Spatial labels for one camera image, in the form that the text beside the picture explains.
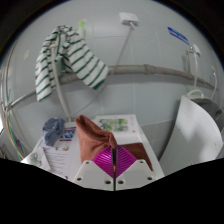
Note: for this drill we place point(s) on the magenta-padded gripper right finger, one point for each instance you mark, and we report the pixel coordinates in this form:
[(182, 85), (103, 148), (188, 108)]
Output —
[(138, 173)]

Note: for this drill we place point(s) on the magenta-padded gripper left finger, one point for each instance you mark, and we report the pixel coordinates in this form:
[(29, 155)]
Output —
[(90, 173)]

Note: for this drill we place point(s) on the brown towel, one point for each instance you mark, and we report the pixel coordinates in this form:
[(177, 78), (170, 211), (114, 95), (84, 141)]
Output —
[(91, 138)]

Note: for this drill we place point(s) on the text printed paper sheet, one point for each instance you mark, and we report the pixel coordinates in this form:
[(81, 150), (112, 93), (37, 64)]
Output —
[(58, 161)]

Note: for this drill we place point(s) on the leaflet with blue-red picture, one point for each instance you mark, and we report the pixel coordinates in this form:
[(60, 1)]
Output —
[(68, 135)]

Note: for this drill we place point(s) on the small landscape print booklet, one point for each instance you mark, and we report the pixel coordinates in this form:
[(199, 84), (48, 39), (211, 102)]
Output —
[(115, 124)]

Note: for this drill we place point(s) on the blue-grey crumpled cloth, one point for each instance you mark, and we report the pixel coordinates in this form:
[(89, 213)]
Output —
[(53, 130)]

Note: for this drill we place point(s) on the white washing machine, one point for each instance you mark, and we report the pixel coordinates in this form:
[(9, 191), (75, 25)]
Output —
[(193, 133)]

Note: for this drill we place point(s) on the white upright pipe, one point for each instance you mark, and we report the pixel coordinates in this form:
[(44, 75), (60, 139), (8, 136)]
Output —
[(63, 100)]

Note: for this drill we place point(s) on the green-white striped garment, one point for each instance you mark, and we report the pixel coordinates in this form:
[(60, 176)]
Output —
[(83, 60)]

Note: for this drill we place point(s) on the grey horizontal wall pipe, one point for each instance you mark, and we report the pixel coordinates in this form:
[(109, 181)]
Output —
[(150, 69)]

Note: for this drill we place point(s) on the metal wall faucet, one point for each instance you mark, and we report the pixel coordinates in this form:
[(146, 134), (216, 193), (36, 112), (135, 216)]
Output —
[(190, 53)]

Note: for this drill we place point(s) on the small white wall socket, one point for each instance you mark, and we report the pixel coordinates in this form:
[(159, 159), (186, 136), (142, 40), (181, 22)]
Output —
[(197, 49)]

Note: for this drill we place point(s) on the blue wall sign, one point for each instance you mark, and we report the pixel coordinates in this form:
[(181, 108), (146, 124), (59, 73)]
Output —
[(176, 34)]

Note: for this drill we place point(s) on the large white wall socket box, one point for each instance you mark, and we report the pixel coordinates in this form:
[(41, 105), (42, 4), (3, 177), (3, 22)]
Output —
[(128, 18)]

